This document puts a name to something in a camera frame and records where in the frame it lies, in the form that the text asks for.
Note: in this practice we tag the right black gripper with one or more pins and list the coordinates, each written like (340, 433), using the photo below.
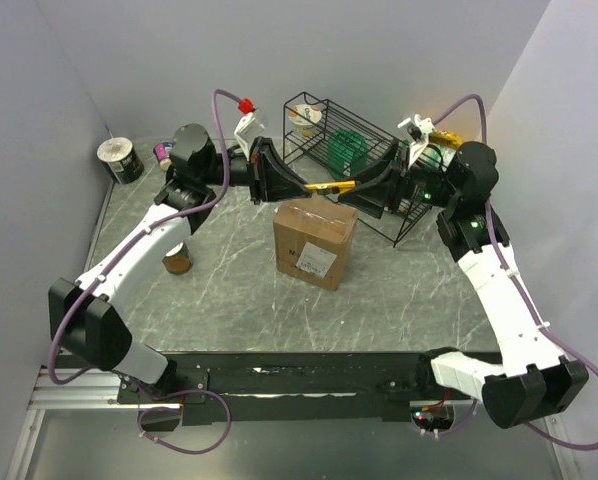
(371, 190)

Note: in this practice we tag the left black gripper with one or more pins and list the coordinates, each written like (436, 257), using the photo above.
(272, 185)

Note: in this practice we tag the brown cardboard express box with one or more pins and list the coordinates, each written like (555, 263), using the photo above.
(312, 238)

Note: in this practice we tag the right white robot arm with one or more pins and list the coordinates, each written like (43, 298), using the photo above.
(537, 376)

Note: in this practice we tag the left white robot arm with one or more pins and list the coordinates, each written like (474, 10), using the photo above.
(86, 314)

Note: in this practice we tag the green plastic cup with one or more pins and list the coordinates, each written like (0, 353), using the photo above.
(346, 153)

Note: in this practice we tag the yogurt cup in rack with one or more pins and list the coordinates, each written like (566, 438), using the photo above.
(305, 119)

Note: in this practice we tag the green chips bag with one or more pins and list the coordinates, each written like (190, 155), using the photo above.
(441, 152)

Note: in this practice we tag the yellow snack bag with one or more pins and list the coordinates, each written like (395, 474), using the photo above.
(445, 138)

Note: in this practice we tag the purple yogurt cup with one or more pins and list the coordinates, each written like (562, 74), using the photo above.
(162, 152)

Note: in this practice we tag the brown tin can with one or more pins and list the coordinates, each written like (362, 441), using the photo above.
(178, 260)

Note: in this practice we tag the black paper cup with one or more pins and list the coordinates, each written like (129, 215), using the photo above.
(119, 158)

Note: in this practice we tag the circuit board with leds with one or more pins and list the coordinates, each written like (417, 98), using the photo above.
(434, 417)

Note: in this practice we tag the black wire rack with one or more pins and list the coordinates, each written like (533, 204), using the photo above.
(297, 152)

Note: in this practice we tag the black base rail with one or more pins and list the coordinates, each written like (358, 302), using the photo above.
(290, 386)

